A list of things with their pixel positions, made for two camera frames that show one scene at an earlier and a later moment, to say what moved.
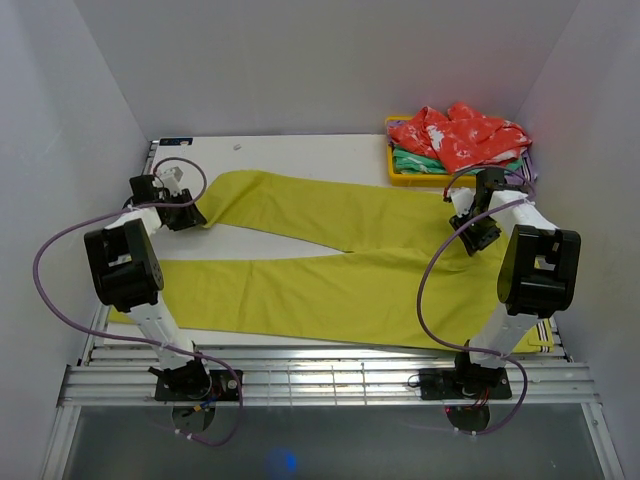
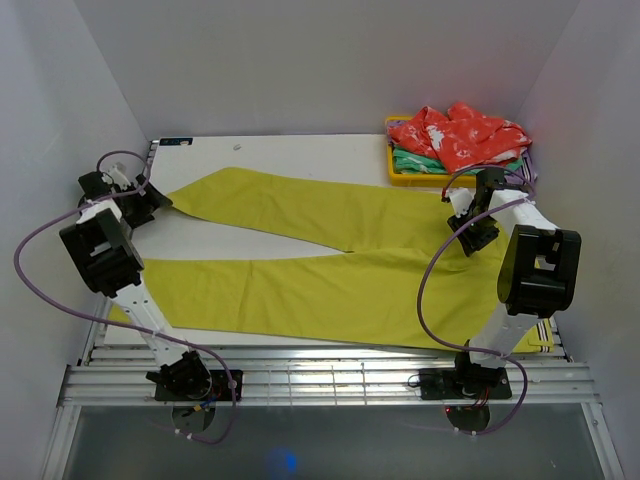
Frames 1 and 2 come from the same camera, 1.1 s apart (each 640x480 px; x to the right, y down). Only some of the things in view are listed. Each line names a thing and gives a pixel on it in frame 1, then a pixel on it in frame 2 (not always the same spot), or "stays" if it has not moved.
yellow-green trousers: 407,277 stays
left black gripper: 191,216 → 153,199
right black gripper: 471,241 stays
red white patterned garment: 463,139 stays
